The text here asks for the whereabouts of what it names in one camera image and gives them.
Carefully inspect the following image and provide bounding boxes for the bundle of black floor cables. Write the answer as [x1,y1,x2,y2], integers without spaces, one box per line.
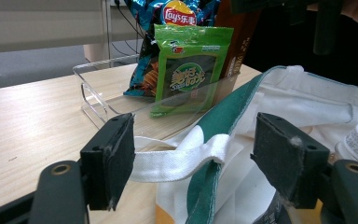
[105,0,144,57]

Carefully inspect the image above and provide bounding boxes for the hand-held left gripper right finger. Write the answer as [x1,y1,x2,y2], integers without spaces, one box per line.
[250,111,331,210]

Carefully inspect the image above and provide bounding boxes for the blue potato chip bag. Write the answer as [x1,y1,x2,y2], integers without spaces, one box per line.
[123,0,222,98]

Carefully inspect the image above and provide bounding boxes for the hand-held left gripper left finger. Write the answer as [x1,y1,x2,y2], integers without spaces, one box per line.
[79,112,137,212]

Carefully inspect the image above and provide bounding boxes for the light wooden desk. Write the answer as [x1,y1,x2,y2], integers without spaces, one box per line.
[0,0,113,63]

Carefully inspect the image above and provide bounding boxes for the white canvas tote bag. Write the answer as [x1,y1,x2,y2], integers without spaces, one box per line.
[130,64,358,224]

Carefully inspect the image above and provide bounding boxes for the clear plastic container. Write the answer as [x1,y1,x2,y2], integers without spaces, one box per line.
[72,54,241,139]

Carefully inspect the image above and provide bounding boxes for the black curtain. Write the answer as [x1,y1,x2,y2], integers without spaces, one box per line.
[245,12,358,91]

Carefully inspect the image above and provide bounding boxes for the green snack packet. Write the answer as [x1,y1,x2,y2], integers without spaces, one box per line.
[149,23,235,119]

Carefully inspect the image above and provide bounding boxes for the brown box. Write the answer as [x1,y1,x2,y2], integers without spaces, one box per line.
[213,0,262,78]

